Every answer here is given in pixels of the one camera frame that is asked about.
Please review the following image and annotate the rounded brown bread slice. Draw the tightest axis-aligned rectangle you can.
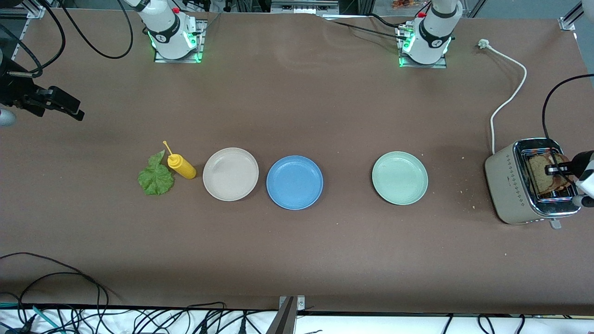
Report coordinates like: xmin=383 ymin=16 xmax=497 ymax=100
xmin=553 ymin=153 xmax=572 ymax=190

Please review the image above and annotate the square brown bread slice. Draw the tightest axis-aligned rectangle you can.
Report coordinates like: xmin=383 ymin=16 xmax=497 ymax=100
xmin=529 ymin=154 xmax=569 ymax=196

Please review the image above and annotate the green lettuce leaf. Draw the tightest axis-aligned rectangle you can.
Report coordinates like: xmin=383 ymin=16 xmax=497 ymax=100
xmin=137 ymin=149 xmax=175 ymax=196

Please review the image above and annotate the yellow mustard squeeze bottle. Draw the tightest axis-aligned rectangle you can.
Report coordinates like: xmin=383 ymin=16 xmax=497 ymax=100
xmin=162 ymin=141 xmax=197 ymax=180

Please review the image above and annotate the mint green round plate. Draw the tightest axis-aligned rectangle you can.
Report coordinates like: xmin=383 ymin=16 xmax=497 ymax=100
xmin=372 ymin=151 xmax=429 ymax=206

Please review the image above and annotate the beige round plate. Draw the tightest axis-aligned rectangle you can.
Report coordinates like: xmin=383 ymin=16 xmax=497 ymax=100
xmin=203 ymin=148 xmax=259 ymax=202

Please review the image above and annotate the blue round plate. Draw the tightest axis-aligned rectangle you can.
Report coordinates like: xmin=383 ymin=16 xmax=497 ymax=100
xmin=266 ymin=155 xmax=324 ymax=210

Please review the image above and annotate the beige chrome toaster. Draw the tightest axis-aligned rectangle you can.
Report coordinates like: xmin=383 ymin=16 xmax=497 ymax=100
xmin=484 ymin=137 xmax=582 ymax=230

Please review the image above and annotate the grey metal box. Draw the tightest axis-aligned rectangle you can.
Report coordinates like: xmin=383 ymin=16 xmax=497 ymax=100
xmin=271 ymin=0 xmax=339 ymax=14

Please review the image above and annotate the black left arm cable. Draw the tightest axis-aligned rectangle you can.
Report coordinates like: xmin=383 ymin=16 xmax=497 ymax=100
xmin=542 ymin=73 xmax=594 ymax=186

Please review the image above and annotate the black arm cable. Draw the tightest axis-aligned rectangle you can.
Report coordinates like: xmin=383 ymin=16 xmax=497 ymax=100
xmin=542 ymin=73 xmax=594 ymax=186
xmin=0 ymin=0 xmax=135 ymax=77

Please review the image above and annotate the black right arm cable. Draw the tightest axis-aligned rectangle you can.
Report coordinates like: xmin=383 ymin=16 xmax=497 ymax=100
xmin=0 ymin=0 xmax=135 ymax=77

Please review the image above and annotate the white toaster power cord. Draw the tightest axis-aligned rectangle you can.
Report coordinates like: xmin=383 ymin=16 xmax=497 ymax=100
xmin=478 ymin=39 xmax=528 ymax=154

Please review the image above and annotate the black looped floor cable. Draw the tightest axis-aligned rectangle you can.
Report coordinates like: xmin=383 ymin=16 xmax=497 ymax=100
xmin=0 ymin=252 xmax=110 ymax=334

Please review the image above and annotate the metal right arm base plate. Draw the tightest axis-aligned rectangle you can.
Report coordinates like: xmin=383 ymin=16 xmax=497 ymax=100
xmin=154 ymin=19 xmax=207 ymax=64

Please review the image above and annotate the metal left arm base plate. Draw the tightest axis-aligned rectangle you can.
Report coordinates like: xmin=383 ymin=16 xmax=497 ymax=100
xmin=397 ymin=26 xmax=448 ymax=69

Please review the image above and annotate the teal cable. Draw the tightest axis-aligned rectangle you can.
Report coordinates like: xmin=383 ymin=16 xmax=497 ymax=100
xmin=0 ymin=302 xmax=66 ymax=334

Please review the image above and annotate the black base power cable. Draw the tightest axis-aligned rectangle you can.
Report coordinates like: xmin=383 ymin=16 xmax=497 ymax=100
xmin=320 ymin=13 xmax=410 ymax=42

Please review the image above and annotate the silver corner bracket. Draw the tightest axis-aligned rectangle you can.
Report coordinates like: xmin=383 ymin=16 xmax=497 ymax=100
xmin=278 ymin=295 xmax=306 ymax=310

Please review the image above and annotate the grey aluminium profile post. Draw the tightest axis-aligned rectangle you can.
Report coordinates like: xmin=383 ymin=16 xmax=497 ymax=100
xmin=266 ymin=297 xmax=297 ymax=334

